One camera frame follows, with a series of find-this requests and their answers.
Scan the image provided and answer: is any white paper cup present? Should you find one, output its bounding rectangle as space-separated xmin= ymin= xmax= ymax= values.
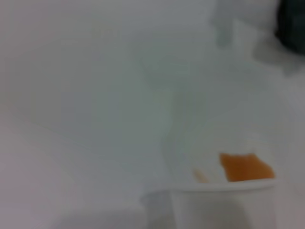
xmin=166 ymin=178 xmax=283 ymax=229

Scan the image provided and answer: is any dark blue rag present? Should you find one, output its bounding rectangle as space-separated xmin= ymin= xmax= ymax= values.
xmin=274 ymin=0 xmax=305 ymax=57

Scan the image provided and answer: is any large brown water stain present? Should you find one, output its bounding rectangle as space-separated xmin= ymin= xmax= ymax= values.
xmin=218 ymin=152 xmax=276 ymax=183

